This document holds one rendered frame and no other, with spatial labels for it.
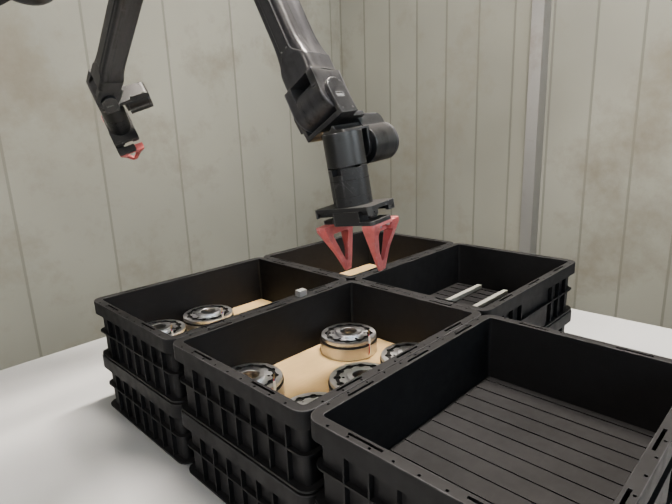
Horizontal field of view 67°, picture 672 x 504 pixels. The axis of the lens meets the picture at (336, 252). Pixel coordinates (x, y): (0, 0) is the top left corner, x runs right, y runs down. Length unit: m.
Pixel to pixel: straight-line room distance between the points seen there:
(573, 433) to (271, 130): 2.71
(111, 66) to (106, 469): 0.84
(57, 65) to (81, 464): 1.93
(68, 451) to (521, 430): 0.75
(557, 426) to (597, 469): 0.09
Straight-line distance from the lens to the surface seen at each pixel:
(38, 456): 1.07
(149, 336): 0.86
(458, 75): 3.13
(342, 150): 0.71
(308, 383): 0.85
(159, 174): 2.78
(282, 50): 0.79
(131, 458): 0.99
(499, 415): 0.79
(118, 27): 1.25
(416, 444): 0.71
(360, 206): 0.71
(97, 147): 2.65
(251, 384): 0.65
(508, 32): 3.02
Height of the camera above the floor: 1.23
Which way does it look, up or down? 14 degrees down
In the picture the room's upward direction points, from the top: 2 degrees counter-clockwise
